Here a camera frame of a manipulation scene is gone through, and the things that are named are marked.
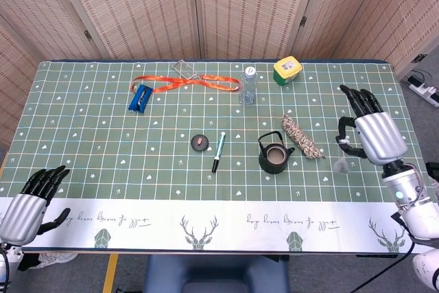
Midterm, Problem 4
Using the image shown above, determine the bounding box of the orange lanyard strap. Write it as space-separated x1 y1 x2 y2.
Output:
131 73 241 94

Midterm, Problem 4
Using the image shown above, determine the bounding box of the grey tea bag with string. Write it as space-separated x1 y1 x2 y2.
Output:
333 137 350 174

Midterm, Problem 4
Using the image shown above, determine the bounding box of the woven bamboo folding screen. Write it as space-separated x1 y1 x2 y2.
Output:
0 0 439 150

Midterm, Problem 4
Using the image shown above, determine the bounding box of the black cast iron teapot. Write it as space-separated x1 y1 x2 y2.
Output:
257 130 296 174

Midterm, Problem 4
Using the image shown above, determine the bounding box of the black fabric piece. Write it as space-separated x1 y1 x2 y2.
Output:
16 253 43 270

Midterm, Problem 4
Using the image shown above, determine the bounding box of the blue padded chair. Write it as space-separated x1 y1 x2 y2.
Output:
143 254 291 293

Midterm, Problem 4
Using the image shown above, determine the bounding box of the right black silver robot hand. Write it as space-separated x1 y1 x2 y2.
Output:
335 84 408 165

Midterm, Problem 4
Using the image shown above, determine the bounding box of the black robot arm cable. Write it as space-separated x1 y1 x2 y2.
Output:
346 237 416 293

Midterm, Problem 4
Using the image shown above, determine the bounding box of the clear plastic water bottle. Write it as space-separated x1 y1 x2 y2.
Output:
238 66 258 106

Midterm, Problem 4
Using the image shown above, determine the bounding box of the clear plastic badge holder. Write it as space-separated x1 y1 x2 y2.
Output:
171 60 197 80

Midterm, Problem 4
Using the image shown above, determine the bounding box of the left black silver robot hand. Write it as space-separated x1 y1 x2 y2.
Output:
0 165 71 246

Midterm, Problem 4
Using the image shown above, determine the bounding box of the small black round disc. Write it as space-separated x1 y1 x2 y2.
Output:
191 134 210 152

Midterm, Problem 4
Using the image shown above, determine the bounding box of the green tub with yellow lid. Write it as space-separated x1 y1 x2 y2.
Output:
272 55 303 86

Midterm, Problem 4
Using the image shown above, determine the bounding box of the white power strip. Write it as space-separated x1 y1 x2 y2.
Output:
407 76 439 108

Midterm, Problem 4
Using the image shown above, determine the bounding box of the braided beige rope bundle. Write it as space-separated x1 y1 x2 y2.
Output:
281 114 325 160

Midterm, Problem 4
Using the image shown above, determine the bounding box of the white crumpled cloth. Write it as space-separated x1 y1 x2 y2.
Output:
38 253 78 270

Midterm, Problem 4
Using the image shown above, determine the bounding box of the green grid tablecloth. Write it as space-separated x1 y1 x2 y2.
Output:
0 60 439 253

